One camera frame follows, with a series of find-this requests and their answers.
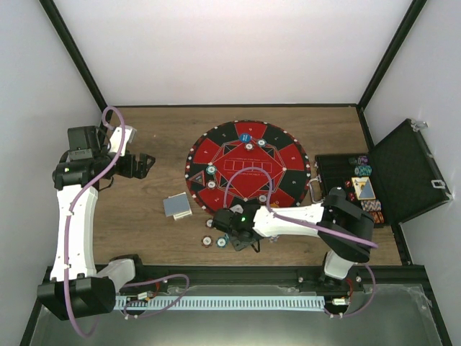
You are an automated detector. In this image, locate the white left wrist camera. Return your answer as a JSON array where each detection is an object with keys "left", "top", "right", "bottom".
[{"left": 109, "top": 125, "right": 137, "bottom": 156}]

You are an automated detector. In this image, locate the card deck in case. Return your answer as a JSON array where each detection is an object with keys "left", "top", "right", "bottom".
[{"left": 352, "top": 177, "right": 376, "bottom": 200}]

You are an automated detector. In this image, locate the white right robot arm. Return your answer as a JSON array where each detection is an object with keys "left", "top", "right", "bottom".
[{"left": 208, "top": 187, "right": 377, "bottom": 290}]

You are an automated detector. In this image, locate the black enclosure frame post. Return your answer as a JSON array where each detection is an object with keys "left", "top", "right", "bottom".
[
  {"left": 39, "top": 0, "right": 107, "bottom": 112},
  {"left": 357, "top": 0, "right": 427, "bottom": 111}
]

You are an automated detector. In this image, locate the black enclosure frame post right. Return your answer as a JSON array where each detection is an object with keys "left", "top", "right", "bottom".
[{"left": 357, "top": 0, "right": 427, "bottom": 111}]

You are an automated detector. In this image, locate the purple chip row in case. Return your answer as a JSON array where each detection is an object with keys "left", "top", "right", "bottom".
[{"left": 357, "top": 155, "right": 369, "bottom": 165}]

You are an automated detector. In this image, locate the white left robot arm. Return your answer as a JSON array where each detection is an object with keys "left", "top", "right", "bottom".
[{"left": 37, "top": 126, "right": 156, "bottom": 321}]

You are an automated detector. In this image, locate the red poker chip stack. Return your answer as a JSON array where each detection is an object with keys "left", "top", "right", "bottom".
[{"left": 201, "top": 236, "right": 214, "bottom": 248}]

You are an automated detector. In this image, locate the white card box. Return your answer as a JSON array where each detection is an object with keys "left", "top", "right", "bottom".
[{"left": 173, "top": 210, "right": 192, "bottom": 221}]

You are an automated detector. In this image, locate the light blue slotted cable duct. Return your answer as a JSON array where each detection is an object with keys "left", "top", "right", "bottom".
[{"left": 114, "top": 296, "right": 325, "bottom": 312}]

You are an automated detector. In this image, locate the black enclosure frame post left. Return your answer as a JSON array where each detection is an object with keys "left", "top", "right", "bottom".
[{"left": 39, "top": 0, "right": 107, "bottom": 112}]

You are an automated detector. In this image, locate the teal 50 chip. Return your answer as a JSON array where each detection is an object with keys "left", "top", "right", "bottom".
[{"left": 205, "top": 165, "right": 217, "bottom": 175}]

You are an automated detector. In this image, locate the blue backed card deck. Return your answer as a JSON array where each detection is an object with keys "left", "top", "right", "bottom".
[{"left": 163, "top": 192, "right": 191, "bottom": 217}]

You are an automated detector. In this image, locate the orange red chip row case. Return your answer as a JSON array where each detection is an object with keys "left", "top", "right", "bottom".
[{"left": 372, "top": 211, "right": 385, "bottom": 223}]

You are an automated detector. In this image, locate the round red black poker mat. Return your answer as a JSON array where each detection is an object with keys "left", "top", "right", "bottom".
[{"left": 184, "top": 120, "right": 312, "bottom": 214}]

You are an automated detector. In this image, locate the blue small blind button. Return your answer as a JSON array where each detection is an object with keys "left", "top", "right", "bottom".
[{"left": 239, "top": 133, "right": 251, "bottom": 143}]

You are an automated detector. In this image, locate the teal chip row in case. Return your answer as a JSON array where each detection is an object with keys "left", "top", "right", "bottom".
[{"left": 354, "top": 165, "right": 372, "bottom": 177}]

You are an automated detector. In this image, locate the black front mounting rail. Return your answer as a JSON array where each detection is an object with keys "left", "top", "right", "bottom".
[{"left": 115, "top": 265, "right": 429, "bottom": 294}]

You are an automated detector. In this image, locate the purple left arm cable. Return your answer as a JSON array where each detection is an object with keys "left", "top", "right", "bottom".
[{"left": 63, "top": 105, "right": 190, "bottom": 338}]

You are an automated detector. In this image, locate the black poker chip case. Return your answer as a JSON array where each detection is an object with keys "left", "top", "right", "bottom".
[{"left": 315, "top": 118, "right": 452, "bottom": 227}]

